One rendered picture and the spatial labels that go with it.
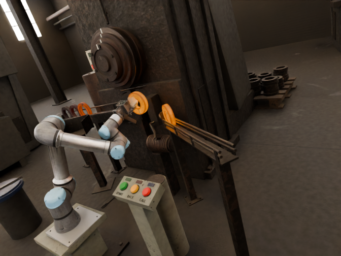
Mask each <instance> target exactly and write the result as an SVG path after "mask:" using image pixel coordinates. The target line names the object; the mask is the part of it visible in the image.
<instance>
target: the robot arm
mask: <svg viewBox="0 0 341 256"><path fill-rule="evenodd" d="M127 99H128V100H123V101H121V100H120V101H119V103H118V104H117V105H116V106H117V108H116V109H115V110H113V111H112V112H113V115H112V116H111V117H110V118H109V119H108V120H107V121H106V122H105V124H104V125H102V126H101V128H100V129H99V131H98V134H99V135H100V136H101V137H102V138H103V139H106V140H107V139H110V140H111V141H112V142H111V141H106V140H101V139H96V138H91V137H85V136H80V135H74V134H69V133H64V128H65V122H64V120H63V119H62V118H60V117H59V116H56V115H50V116H48V117H46V118H44V119H43V121H41V122H40V123H39V124H38V125H37V126H36V127H35V130H34V136H35V138H36V140H37V141H39V142H40V143H42V144H44V145H47V146H48V151H49V155H50V160H51V164H52V168H53V173H54V179H53V185H54V188H53V189H52V190H50V192H48V193H47V194H46V195H45V198H44V201H45V204H46V206H47V208H48V209H49V211H50V213H51V215H52V217H53V219H54V228H55V230H56V232H57V233H60V234H63V233H67V232H69V231H71V230H72V229H74V228H75V227H76V226H77V225H78V224H79V222H80V220H81V217H80V215H79V213H78V212H77V211H76V210H75V209H73V207H72V205H71V203H70V200H71V197H72V195H73V193H74V191H75V189H76V181H75V179H74V178H73V176H72V175H71V174H70V173H69V169H68V165H67V160H66V155H65V150H64V147H68V148H73V149H79V150H85V151H91V152H97V153H102V154H108V155H111V157H112V158H114V159H121V158H123V156H124V154H125V150H126V148H127V147H128V146H129V144H130V141H129V140H128V139H127V138H126V137H125V136H124V135H123V134H122V133H121V132H120V131H119V130H118V129H117V128H118V127H119V125H120V124H121V123H122V121H126V122H128V123H130V124H136V122H137V121H136V120H134V119H132V118H130V117H128V115H129V114H131V113H132V112H133V111H134V110H135V109H136V107H137V105H138V100H136V99H135V98H134V97H132V98H130V97H128V98H127Z"/></svg>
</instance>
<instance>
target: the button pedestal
mask: <svg viewBox="0 0 341 256"><path fill-rule="evenodd" d="M126 178H131V181H125V179H126ZM137 180H140V181H143V182H142V184H138V183H136V181H137ZM123 182H126V183H127V188H126V189H124V190H121V189H120V185H121V183H123ZM148 183H154V184H155V185H154V187H151V186H147V185H148ZM135 184H136V185H138V186H139V189H138V191H137V192H135V193H132V192H131V191H130V189H131V187H132V186H133V185H135ZM147 187H148V188H150V190H151V192H150V194H149V195H148V196H143V194H142V191H143V190H144V189H145V188H147ZM164 191H165V188H164V187H163V186H162V185H161V184H160V183H156V182H151V181H147V180H141V179H137V178H132V177H128V176H124V177H123V178H122V180H121V182H120V183H119V185H118V186H117V188H116V189H115V191H114V193H113V194H112V195H113V196H114V197H115V198H116V199H117V200H119V201H123V202H126V203H128V205H129V207H130V209H131V212H132V214H133V216H134V218H135V221H136V223H137V225H138V227H139V230H140V232H141V235H142V237H143V239H144V242H145V244H146V246H147V248H148V251H149V253H150V255H151V256H174V254H173V251H172V248H171V246H170V244H169V241H168V238H167V236H166V233H165V231H164V228H163V225H162V223H161V220H160V218H159V215H158V212H157V210H156V207H157V205H158V203H159V201H160V199H161V197H162V195H163V193H164Z"/></svg>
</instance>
